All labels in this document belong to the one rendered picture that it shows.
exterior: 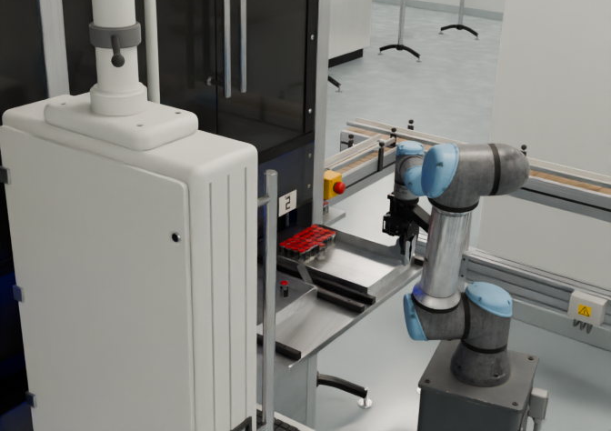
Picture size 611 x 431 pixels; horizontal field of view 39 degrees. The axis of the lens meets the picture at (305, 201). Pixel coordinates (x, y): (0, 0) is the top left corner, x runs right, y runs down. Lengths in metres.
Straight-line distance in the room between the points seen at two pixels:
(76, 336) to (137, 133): 0.48
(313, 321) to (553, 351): 1.88
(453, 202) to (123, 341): 0.76
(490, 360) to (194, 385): 0.89
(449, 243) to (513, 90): 1.89
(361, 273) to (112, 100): 1.19
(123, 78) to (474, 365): 1.16
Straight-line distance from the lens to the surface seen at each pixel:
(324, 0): 2.56
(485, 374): 2.23
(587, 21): 3.66
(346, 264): 2.56
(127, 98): 1.53
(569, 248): 3.93
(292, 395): 3.00
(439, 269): 2.04
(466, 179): 1.89
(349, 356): 3.76
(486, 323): 2.17
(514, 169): 1.92
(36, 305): 1.82
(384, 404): 3.50
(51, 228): 1.69
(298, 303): 2.31
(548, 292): 3.36
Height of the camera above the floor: 2.04
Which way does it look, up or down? 23 degrees down
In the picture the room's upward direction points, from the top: 2 degrees clockwise
